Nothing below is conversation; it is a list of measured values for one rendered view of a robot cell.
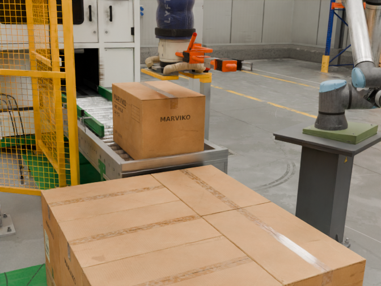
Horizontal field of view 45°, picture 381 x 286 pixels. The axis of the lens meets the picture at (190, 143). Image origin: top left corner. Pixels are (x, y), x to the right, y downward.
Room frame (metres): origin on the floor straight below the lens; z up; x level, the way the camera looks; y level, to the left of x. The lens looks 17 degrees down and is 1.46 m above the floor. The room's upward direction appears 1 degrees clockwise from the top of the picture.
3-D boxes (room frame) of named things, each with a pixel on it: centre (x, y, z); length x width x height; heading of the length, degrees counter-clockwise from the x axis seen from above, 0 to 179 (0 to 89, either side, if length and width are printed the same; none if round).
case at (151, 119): (2.89, 0.23, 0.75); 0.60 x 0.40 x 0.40; 26
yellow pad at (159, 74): (2.64, 0.19, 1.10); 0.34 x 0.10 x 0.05; 26
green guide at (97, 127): (3.82, 1.03, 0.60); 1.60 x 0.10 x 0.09; 28
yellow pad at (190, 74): (2.73, 0.02, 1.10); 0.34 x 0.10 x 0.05; 26
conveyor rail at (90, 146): (3.48, 0.91, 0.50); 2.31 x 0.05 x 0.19; 28
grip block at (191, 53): (2.46, 0.00, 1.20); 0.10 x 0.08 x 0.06; 116
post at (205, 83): (3.34, -0.10, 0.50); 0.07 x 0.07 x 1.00; 28
